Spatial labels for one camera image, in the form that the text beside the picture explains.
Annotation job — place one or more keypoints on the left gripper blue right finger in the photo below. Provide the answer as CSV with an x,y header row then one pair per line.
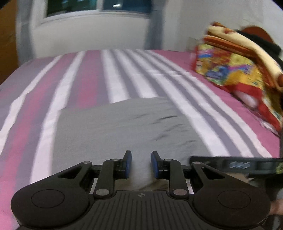
x,y
172,171

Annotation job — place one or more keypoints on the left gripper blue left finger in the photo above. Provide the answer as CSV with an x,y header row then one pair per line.
x,y
110,171

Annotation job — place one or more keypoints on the grey pants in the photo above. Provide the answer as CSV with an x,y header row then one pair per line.
x,y
138,125

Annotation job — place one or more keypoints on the person's right hand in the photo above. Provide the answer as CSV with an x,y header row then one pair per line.
x,y
277,207

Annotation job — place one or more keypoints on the pink grey striped bed sheet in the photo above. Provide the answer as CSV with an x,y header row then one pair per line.
x,y
33,97

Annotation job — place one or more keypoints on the colourful yellow red blanket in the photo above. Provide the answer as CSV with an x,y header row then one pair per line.
x,y
233,72

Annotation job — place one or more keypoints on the cream orange folded blanket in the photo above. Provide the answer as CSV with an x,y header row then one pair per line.
x,y
274,77

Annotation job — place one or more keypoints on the grey curtain right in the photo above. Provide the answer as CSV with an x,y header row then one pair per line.
x,y
154,36

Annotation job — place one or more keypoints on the grey curtain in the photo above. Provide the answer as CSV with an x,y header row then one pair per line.
x,y
23,37
154,36

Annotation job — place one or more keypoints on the brown wooden door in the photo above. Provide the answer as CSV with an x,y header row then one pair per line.
x,y
9,57

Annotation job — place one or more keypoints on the white framed window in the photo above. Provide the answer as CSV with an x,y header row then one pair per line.
x,y
57,11

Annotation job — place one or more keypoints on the grey curtain left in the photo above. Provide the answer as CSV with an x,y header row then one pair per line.
x,y
23,37

